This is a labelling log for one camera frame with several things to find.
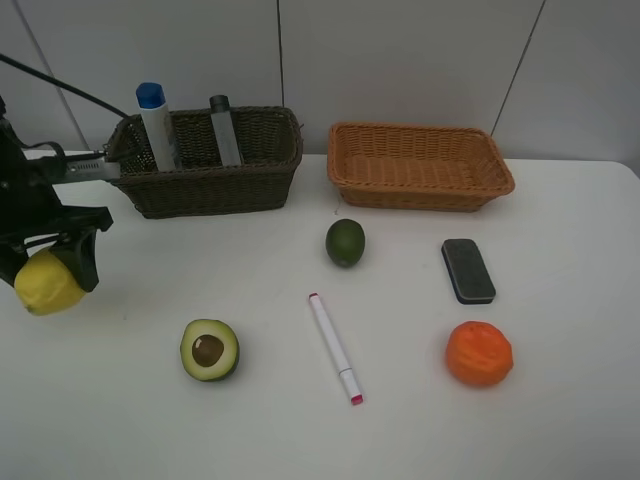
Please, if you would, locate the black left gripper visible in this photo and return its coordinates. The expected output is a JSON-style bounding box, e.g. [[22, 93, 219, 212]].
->
[[0, 200, 113, 293]]

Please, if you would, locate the yellow lemon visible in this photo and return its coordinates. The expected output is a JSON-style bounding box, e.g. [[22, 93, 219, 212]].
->
[[14, 248, 86, 316]]

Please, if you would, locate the white bottle blue cap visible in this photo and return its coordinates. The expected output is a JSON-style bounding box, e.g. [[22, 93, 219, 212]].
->
[[136, 82, 180, 172]]

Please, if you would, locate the halved avocado with pit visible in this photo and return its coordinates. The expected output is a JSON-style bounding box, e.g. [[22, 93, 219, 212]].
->
[[179, 319, 240, 382]]

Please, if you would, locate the dark green men's bottle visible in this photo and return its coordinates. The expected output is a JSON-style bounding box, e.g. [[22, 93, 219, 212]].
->
[[209, 95, 243, 167]]

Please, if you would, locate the green lime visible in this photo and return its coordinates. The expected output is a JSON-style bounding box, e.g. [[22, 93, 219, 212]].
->
[[325, 219, 366, 268]]

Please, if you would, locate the white pink marker pen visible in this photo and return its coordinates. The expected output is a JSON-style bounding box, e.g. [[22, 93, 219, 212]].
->
[[308, 292, 364, 406]]

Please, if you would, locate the black whiteboard eraser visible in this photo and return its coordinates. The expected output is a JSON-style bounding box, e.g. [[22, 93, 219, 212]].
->
[[441, 238, 496, 305]]

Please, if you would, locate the orange peeled tangerine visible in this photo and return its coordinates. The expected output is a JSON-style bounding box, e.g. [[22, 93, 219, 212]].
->
[[444, 321, 514, 388]]

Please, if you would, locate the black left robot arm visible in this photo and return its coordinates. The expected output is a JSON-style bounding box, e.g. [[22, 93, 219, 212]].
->
[[1, 118, 120, 292]]

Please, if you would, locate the dark brown wicker basket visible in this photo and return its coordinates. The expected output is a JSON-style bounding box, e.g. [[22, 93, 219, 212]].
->
[[105, 106, 303, 219]]

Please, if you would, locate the orange wicker basket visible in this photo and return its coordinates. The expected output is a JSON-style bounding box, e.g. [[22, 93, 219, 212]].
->
[[327, 122, 515, 212]]

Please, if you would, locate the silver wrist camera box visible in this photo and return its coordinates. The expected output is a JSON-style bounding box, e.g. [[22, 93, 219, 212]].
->
[[52, 155, 121, 184]]

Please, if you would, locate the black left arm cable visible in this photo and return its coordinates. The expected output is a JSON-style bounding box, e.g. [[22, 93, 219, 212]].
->
[[0, 52, 144, 164]]

